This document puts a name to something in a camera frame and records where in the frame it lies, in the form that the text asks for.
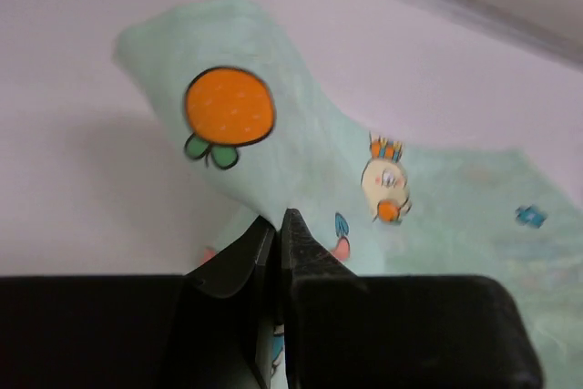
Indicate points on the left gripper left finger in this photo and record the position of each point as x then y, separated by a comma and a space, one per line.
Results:
227, 321

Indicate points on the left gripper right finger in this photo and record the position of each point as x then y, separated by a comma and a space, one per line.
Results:
302, 257

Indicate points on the green cartoon print cloth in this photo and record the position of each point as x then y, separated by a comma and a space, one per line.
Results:
244, 111

